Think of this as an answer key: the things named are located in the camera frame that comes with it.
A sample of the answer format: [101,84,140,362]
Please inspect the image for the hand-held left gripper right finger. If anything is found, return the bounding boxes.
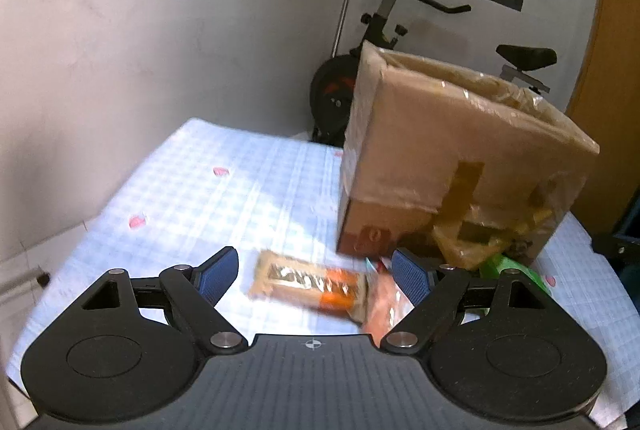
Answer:
[381,247,552,354]

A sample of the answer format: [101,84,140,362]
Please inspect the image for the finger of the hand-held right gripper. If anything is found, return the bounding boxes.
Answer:
[591,233,640,257]

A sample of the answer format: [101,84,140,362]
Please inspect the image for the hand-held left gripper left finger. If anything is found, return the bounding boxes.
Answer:
[80,246,249,354]

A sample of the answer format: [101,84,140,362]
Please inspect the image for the red orange snack packet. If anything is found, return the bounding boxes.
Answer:
[362,260,417,337]

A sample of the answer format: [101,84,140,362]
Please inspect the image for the brown snack bar packet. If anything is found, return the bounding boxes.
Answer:
[248,250,373,324]

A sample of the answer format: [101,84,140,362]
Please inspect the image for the taped cardboard box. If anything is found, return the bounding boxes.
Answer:
[336,41,601,272]

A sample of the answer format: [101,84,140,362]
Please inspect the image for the checkered tablecloth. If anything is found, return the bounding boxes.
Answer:
[7,117,632,430]

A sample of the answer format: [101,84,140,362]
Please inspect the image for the green snack packet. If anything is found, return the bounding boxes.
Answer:
[479,252,552,297]

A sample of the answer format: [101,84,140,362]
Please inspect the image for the wooden door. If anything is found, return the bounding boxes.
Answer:
[565,0,640,236]

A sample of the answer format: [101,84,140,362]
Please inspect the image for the black exercise bike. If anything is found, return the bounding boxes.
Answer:
[309,0,559,146]

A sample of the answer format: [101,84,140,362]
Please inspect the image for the metal pole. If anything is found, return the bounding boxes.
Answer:
[330,0,355,59]

